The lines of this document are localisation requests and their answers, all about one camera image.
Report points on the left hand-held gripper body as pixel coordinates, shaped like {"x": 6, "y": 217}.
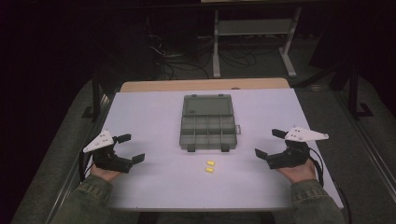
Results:
{"x": 106, "y": 157}

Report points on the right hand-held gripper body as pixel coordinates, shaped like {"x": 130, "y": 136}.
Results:
{"x": 292, "y": 154}

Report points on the yellow foam earplug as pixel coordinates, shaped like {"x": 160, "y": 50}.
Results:
{"x": 210, "y": 163}
{"x": 209, "y": 170}

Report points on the grey plastic compartment box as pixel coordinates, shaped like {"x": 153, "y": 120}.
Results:
{"x": 207, "y": 124}

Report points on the person's left hand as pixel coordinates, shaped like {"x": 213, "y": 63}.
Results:
{"x": 104, "y": 174}

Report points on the person's right hand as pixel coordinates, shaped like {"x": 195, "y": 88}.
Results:
{"x": 300, "y": 172}

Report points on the black metal stand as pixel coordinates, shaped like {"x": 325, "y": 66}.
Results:
{"x": 96, "y": 99}
{"x": 355, "y": 93}

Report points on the wooden table board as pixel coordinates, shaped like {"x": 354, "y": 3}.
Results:
{"x": 202, "y": 85}

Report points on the white metal desk frame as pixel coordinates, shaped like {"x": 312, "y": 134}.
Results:
{"x": 253, "y": 27}

